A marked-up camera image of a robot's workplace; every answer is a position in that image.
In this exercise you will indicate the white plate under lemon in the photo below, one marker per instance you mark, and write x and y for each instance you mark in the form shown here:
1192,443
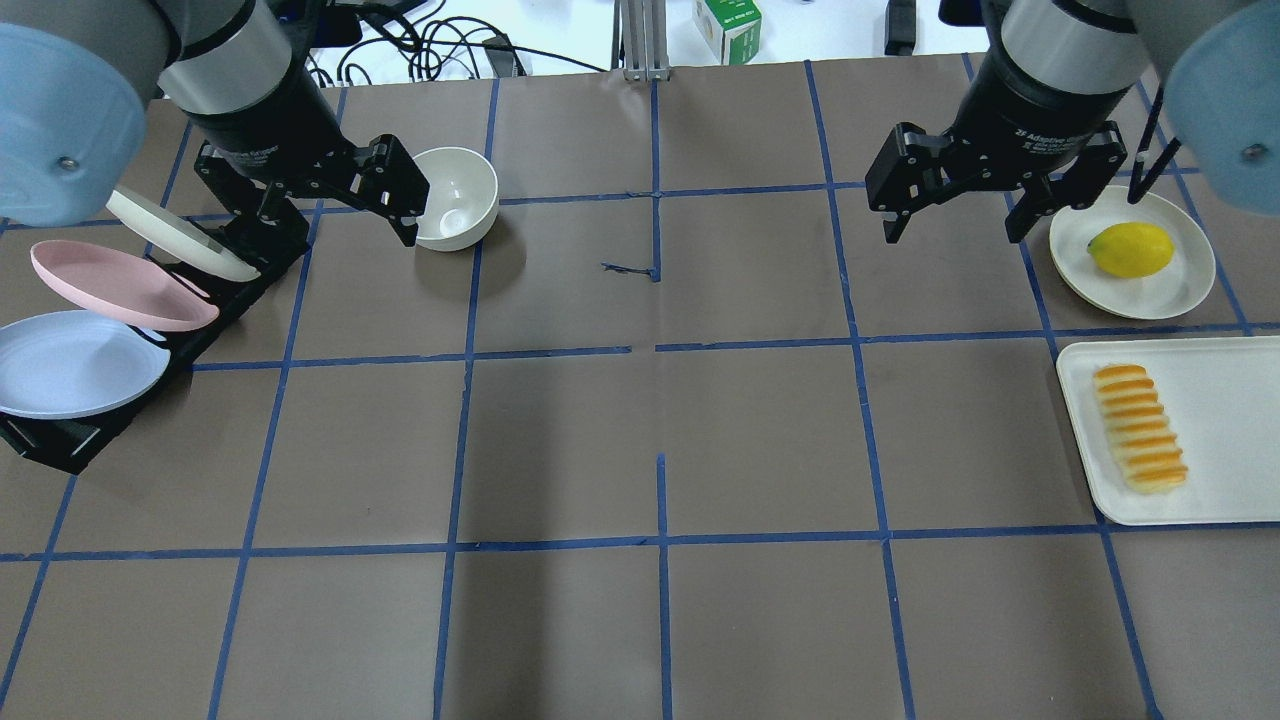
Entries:
1174,290

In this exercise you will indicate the yellow lemon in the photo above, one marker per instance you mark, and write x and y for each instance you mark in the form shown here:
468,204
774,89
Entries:
1132,250

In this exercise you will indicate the white plate in rack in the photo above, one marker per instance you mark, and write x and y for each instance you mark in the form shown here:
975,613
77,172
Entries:
180,238

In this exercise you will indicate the blue plate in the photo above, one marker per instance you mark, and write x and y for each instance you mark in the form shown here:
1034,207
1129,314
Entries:
75,363

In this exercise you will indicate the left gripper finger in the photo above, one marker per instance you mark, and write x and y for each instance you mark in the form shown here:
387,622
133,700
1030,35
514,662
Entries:
268,231
382,178

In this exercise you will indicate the sliced bread loaf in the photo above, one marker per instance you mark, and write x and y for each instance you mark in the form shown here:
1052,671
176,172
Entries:
1138,430

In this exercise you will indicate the black plate rack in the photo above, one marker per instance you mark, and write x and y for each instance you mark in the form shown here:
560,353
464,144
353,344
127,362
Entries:
71,444

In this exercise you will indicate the white bowl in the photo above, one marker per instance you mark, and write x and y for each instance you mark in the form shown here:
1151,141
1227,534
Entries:
462,201

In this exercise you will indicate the pink plate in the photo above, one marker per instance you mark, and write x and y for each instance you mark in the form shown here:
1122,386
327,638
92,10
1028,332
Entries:
120,286

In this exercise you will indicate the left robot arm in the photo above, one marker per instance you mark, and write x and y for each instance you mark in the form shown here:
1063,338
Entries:
78,77

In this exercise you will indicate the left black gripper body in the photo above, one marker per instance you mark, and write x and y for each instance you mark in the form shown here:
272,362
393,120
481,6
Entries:
262,122

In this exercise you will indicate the aluminium frame post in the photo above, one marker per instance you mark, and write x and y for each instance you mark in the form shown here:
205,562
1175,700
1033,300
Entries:
639,46

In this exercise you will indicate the white rectangular tray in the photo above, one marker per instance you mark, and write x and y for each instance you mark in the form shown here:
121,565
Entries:
1222,398

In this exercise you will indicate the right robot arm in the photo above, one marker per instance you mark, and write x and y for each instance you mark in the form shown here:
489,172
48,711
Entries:
1216,61

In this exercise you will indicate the green white carton box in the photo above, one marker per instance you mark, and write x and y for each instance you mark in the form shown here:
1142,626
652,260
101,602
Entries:
732,29

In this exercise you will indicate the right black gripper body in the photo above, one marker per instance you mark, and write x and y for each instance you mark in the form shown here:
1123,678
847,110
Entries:
1030,108

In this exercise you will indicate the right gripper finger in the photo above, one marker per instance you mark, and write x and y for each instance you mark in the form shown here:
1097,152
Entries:
1078,187
909,174

